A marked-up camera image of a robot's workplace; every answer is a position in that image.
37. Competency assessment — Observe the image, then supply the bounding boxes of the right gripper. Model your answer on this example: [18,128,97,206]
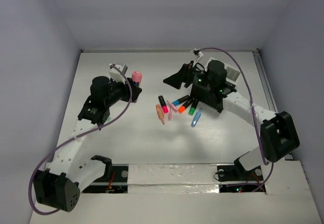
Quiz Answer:
[163,60,215,90]

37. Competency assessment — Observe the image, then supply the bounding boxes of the pink cylindrical eraser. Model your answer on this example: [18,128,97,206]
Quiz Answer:
[132,71,142,87]

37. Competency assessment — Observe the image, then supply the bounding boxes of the blue cap black highlighter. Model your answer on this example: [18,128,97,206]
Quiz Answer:
[172,95,190,106]

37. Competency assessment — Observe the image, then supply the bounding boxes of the pink cap black highlighter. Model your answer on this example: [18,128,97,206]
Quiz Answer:
[158,95,169,113]

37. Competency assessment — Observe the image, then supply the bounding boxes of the orange cap black highlighter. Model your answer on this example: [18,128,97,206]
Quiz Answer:
[178,98,194,113]

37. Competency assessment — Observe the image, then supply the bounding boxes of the green cap black highlighter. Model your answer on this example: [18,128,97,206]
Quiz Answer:
[188,99,199,115]

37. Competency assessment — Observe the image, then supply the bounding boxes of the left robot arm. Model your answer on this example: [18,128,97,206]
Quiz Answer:
[29,76,142,213]

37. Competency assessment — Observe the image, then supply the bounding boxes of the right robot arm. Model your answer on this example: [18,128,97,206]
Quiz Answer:
[163,60,300,180]

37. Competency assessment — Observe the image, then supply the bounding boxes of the pink translucent highlighter cap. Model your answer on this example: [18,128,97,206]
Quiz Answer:
[167,101,178,111]

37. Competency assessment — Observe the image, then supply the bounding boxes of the pink translucent highlighter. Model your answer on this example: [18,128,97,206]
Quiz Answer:
[168,107,176,121]

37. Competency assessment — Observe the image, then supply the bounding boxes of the orange translucent highlighter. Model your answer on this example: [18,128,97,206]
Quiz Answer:
[155,104,165,124]

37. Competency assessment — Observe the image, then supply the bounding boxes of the black slotted organizer box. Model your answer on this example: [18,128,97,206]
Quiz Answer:
[190,84,225,113]

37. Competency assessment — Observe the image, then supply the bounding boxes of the blue translucent highlighter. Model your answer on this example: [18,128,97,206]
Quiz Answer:
[191,108,202,127]

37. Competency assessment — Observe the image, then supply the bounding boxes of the white organizer box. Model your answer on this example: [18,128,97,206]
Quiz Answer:
[223,62,242,85]

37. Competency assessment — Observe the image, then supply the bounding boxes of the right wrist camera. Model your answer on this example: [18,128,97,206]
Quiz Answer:
[191,49,204,66]

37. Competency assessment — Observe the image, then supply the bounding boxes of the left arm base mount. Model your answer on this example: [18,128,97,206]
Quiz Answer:
[83,165,129,194]

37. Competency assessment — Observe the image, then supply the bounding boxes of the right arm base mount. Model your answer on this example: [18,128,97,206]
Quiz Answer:
[213,165,266,193]

